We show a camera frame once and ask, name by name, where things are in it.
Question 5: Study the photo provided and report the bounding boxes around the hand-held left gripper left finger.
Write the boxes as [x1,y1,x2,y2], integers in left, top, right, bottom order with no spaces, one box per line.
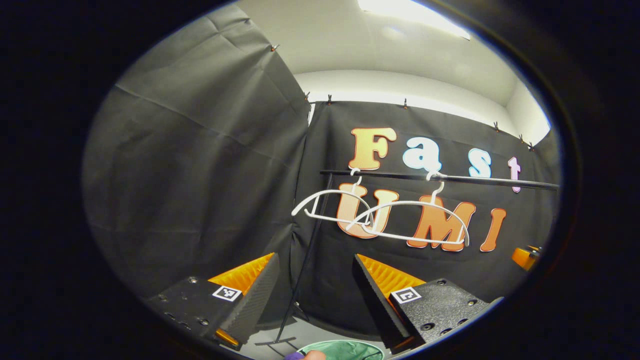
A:
[146,252,281,351]

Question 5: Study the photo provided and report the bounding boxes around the plain dark backdrop cloth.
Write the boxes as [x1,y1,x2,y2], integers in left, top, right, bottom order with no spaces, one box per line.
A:
[82,5,311,326]

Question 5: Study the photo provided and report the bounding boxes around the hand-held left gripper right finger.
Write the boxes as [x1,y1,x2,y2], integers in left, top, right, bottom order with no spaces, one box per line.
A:
[351,253,504,355]

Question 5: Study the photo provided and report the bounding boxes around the black metal clothes rack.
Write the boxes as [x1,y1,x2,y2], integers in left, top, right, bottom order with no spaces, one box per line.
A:
[255,169,561,348]

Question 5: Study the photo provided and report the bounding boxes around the white plastic clothes hanger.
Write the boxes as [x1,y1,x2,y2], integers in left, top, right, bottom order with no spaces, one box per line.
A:
[345,172,471,248]
[291,170,373,233]

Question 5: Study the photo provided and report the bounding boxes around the row of small backdrop clips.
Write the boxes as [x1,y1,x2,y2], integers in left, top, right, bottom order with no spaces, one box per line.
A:
[270,44,536,151]

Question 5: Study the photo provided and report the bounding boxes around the green laundry hamper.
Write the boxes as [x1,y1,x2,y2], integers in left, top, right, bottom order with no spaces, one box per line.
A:
[295,340,385,360]

